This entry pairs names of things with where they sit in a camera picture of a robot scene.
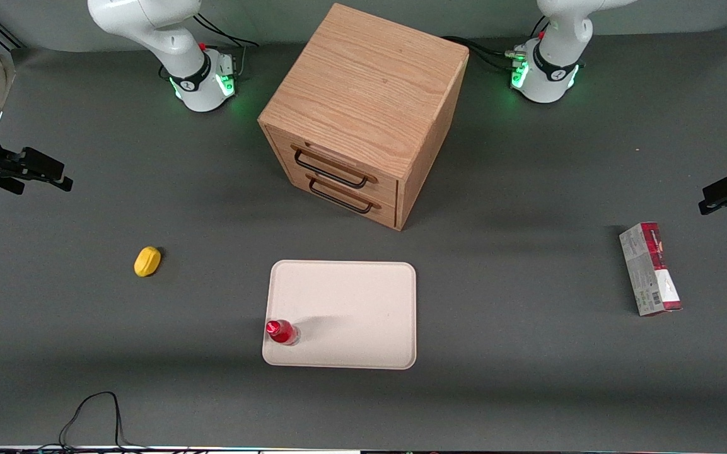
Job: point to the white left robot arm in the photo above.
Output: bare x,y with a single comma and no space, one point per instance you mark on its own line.
565,25

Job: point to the grey and red carton box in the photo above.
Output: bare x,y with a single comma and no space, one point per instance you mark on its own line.
652,271

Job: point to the beige rectangular tray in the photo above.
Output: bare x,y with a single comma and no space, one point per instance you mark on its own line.
357,309

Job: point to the wooden drawer cabinet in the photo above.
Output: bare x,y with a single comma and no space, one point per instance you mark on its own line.
369,82

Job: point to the aluminium frame strut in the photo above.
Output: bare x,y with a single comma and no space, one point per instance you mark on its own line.
0,31

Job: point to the yellow lemon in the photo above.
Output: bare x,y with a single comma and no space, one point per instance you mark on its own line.
147,261

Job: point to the wooden drawer front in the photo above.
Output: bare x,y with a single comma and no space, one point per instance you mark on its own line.
376,189
385,211

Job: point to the red coke bottle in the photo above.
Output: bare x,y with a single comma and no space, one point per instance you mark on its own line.
282,333

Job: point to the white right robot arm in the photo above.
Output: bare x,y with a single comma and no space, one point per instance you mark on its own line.
149,25

